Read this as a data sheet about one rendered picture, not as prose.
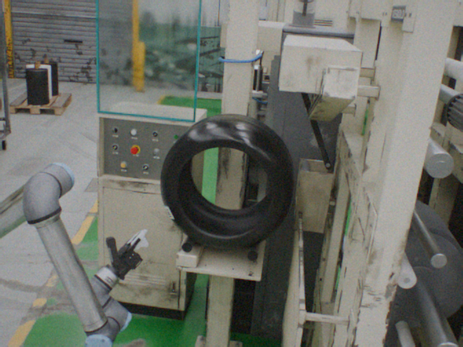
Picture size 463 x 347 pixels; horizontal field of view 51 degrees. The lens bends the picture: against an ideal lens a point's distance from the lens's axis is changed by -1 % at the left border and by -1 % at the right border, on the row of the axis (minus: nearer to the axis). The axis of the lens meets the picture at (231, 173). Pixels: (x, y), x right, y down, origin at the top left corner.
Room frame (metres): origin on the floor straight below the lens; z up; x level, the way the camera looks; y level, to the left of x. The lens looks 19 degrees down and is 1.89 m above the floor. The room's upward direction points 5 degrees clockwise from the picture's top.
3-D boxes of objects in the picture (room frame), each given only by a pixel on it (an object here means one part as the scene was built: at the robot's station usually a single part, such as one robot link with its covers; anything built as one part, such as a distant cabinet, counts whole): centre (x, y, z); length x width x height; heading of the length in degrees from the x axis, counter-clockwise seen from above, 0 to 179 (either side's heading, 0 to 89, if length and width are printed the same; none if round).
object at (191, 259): (2.00, 0.15, 0.83); 0.36 x 0.09 x 0.06; 174
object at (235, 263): (1.99, 0.01, 0.80); 0.37 x 0.36 x 0.02; 84
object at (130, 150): (2.74, 0.48, 0.63); 0.56 x 0.41 x 1.27; 84
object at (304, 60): (1.83, -0.28, 1.71); 0.61 x 0.25 x 0.15; 174
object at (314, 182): (2.17, -0.39, 1.05); 0.20 x 0.15 x 0.30; 174
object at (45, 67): (8.05, 3.30, 0.38); 1.20 x 0.80 x 0.76; 11
